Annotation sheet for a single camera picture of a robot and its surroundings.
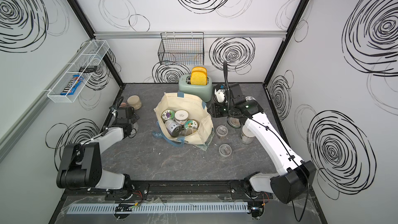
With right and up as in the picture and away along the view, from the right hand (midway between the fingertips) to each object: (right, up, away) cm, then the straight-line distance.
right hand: (212, 109), depth 74 cm
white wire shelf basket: (-68, +29, +13) cm, 75 cm away
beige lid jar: (-50, +3, +28) cm, 57 cm away
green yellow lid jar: (-11, -10, +15) cm, 21 cm away
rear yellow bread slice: (-7, +24, +25) cm, 36 cm away
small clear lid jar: (+7, -22, +8) cm, 25 cm away
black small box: (-63, +20, +4) cm, 66 cm away
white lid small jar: (-17, -5, +16) cm, 24 cm away
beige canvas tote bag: (-8, -2, +15) cm, 17 cm away
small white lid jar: (-26, -5, +18) cm, 32 cm away
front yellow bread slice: (-7, +18, +23) cm, 30 cm away
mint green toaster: (-4, +9, +26) cm, 28 cm away
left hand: (-51, -6, +18) cm, 54 cm away
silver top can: (-21, -11, +10) cm, 26 cm away
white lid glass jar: (+19, -15, +9) cm, 26 cm away
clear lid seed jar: (+6, -14, +15) cm, 21 cm away
